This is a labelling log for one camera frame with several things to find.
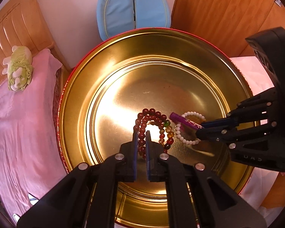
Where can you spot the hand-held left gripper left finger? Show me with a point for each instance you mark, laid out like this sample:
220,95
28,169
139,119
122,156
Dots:
135,152

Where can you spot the round gold tin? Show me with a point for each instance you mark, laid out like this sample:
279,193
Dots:
133,87

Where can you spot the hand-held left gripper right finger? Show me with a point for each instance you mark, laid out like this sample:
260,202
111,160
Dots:
148,152

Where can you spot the purple tube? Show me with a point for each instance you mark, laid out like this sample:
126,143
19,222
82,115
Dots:
180,119

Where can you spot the cabbage plush toy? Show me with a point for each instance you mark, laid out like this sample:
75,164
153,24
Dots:
19,68

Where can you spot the wooden cabinet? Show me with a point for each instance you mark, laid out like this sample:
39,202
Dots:
223,11

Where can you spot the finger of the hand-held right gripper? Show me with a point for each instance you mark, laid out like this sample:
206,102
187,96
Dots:
211,134
218,122

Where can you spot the wooden headboard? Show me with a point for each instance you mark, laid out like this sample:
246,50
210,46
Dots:
16,23

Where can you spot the pink bed sheet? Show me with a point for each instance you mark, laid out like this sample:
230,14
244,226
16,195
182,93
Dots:
21,128

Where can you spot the blue chair cushion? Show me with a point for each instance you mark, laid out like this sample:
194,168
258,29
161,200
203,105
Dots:
150,7
115,9

